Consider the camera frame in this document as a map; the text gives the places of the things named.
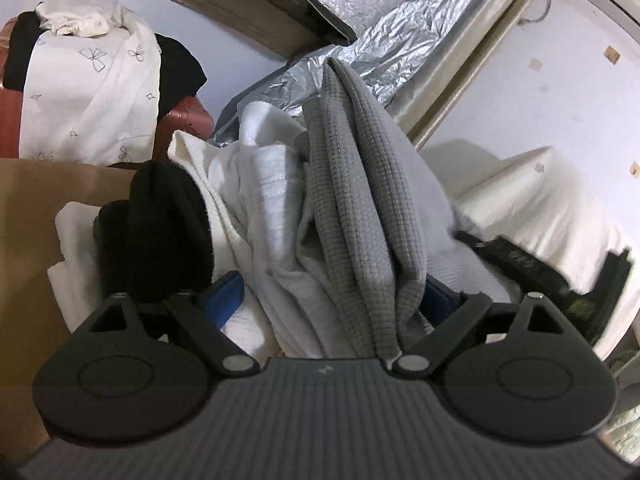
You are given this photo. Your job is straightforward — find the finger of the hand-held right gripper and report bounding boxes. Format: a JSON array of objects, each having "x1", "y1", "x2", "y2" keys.
[{"x1": 452, "y1": 230, "x2": 501, "y2": 262}]

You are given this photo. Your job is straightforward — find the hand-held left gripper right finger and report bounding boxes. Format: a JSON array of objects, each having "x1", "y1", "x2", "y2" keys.
[{"x1": 392, "y1": 274, "x2": 568, "y2": 378}]

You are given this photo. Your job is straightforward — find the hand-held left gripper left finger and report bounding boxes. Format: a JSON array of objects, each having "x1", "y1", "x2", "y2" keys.
[{"x1": 70, "y1": 270, "x2": 261, "y2": 376}]

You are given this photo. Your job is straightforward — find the grey t-shirt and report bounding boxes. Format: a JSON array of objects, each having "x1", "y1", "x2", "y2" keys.
[{"x1": 295, "y1": 57, "x2": 458, "y2": 361}]

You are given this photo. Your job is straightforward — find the white hanging garment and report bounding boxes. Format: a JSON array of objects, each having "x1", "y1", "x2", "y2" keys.
[{"x1": 425, "y1": 140, "x2": 626, "y2": 361}]

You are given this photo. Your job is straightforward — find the black folded garment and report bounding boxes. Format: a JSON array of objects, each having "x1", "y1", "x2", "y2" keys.
[{"x1": 92, "y1": 160, "x2": 216, "y2": 306}]

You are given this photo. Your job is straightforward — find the cream folded garment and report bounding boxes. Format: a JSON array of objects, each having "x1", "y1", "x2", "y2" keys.
[{"x1": 167, "y1": 130, "x2": 261, "y2": 281}]

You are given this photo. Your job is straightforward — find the pale green cloth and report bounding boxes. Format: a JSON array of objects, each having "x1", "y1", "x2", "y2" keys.
[{"x1": 607, "y1": 345, "x2": 640, "y2": 463}]

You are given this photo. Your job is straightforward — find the red suitcase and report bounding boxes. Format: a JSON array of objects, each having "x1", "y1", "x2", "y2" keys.
[{"x1": 0, "y1": 20, "x2": 216, "y2": 166}]

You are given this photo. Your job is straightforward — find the crumpled silver foil sheet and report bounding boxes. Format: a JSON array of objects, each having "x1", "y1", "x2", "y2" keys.
[{"x1": 210, "y1": 0, "x2": 503, "y2": 146}]

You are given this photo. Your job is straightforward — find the white printed cloth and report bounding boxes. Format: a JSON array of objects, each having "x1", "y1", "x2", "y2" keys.
[{"x1": 20, "y1": 20, "x2": 163, "y2": 166}]

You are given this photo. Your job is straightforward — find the cream crumpled cloth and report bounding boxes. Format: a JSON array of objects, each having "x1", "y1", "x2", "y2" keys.
[{"x1": 35, "y1": 0, "x2": 133, "y2": 38}]

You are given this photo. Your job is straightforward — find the beige wooden frame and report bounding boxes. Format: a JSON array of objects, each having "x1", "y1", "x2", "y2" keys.
[{"x1": 395, "y1": 0, "x2": 571, "y2": 148}]

